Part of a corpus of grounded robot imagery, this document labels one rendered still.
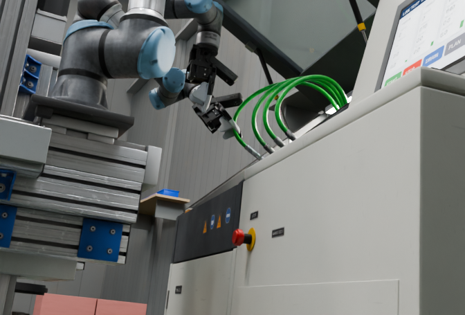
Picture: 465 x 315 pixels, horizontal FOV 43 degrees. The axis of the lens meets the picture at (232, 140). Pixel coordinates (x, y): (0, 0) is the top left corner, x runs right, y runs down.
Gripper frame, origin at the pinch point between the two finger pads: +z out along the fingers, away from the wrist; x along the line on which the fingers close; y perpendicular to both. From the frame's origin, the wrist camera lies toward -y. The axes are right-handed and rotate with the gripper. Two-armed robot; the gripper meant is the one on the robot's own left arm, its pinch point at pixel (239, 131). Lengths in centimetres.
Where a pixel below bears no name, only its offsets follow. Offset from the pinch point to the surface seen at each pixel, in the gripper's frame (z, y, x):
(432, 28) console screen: 48, -37, 57
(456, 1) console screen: 49, -42, 63
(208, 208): 25.9, 24.0, 16.2
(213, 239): 37, 28, 21
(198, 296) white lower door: 43, 40, 11
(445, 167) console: 85, -2, 90
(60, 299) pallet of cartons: -197, 184, -335
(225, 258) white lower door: 48, 28, 29
